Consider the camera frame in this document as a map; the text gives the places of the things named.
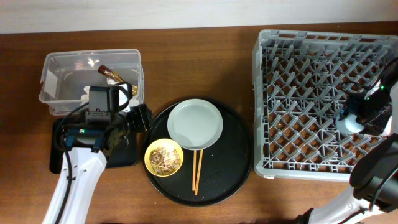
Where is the blue cup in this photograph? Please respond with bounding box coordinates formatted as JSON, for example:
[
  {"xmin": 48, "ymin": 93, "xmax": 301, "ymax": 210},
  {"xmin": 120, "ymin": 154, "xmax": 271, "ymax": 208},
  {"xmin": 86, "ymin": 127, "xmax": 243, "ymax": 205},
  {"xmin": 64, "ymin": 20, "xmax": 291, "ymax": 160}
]
[{"xmin": 335, "ymin": 109, "xmax": 364, "ymax": 134}]

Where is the yellow bowl with food scraps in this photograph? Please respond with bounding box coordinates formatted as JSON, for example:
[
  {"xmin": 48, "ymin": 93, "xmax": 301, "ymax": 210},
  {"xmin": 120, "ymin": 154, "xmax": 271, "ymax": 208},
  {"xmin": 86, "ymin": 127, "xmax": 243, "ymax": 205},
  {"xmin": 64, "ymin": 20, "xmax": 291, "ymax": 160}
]
[{"xmin": 144, "ymin": 139, "xmax": 184, "ymax": 177}]

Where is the white tissue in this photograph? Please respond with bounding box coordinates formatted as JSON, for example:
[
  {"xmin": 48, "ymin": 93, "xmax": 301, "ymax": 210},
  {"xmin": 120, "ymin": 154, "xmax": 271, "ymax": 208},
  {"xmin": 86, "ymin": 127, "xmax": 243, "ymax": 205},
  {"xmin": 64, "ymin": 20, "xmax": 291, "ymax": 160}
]
[
  {"xmin": 106, "ymin": 78, "xmax": 119, "ymax": 85},
  {"xmin": 81, "ymin": 86, "xmax": 90, "ymax": 101}
]

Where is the gold snack wrapper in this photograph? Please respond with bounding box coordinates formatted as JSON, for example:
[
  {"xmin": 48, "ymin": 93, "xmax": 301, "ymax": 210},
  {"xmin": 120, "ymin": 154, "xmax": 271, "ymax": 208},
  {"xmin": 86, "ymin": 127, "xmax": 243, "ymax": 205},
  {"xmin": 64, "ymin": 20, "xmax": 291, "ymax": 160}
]
[{"xmin": 98, "ymin": 65, "xmax": 126, "ymax": 84}]

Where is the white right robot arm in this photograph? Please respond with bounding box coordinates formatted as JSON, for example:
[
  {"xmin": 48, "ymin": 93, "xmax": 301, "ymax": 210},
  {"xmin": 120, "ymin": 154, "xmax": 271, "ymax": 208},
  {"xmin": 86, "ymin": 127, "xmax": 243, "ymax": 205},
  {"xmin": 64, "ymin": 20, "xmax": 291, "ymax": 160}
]
[{"xmin": 294, "ymin": 58, "xmax": 397, "ymax": 223}]

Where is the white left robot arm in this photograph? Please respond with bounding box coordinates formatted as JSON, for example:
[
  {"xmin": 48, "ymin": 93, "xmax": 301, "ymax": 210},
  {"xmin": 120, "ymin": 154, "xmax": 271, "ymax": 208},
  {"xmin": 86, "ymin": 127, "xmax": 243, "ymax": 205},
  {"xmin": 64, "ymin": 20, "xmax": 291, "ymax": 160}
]
[{"xmin": 43, "ymin": 104, "xmax": 152, "ymax": 223}]

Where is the grey dishwasher rack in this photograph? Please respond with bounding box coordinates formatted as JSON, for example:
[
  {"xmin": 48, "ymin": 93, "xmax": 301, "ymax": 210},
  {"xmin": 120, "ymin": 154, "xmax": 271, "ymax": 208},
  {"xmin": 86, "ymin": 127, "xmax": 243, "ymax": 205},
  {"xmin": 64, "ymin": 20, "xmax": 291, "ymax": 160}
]
[{"xmin": 252, "ymin": 30, "xmax": 397, "ymax": 182}]

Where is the clear plastic waste bin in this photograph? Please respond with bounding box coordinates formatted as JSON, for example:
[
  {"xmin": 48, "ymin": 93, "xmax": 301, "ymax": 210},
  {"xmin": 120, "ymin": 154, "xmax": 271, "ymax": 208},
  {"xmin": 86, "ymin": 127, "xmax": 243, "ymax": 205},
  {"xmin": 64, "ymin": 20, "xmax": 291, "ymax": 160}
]
[{"xmin": 39, "ymin": 49, "xmax": 144, "ymax": 116}]

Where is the black rectangular tray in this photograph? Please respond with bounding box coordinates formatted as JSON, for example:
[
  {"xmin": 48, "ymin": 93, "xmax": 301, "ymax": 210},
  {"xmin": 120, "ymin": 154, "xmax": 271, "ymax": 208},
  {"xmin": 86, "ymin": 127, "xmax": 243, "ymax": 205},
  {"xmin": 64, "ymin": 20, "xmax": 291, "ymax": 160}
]
[{"xmin": 49, "ymin": 133, "xmax": 139, "ymax": 174}]

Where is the grey plate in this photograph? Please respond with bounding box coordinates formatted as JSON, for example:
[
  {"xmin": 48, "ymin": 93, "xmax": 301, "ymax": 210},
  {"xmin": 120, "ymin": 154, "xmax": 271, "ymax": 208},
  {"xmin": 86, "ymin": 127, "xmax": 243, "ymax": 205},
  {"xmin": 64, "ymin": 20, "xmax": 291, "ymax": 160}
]
[{"xmin": 167, "ymin": 98, "xmax": 223, "ymax": 151}]

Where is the left wooden chopstick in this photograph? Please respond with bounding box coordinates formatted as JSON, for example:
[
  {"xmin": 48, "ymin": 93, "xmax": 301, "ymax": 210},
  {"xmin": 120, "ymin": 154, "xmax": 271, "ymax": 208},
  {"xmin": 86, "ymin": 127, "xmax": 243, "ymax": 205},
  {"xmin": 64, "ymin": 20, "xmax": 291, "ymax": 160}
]
[{"xmin": 192, "ymin": 151, "xmax": 197, "ymax": 191}]

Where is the wooden chopstick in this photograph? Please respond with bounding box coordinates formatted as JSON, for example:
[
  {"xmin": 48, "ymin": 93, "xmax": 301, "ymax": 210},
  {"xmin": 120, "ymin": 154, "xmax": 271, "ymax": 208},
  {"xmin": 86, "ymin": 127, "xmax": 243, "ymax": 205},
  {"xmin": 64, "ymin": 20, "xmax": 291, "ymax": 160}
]
[
  {"xmin": 194, "ymin": 149, "xmax": 203, "ymax": 195},
  {"xmin": 192, "ymin": 151, "xmax": 197, "ymax": 191}
]

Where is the right wooden chopstick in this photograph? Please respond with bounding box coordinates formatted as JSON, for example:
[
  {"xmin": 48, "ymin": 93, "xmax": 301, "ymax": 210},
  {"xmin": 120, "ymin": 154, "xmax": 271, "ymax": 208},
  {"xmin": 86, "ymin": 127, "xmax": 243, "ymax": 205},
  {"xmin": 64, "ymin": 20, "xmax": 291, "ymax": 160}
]
[{"xmin": 194, "ymin": 149, "xmax": 203, "ymax": 195}]

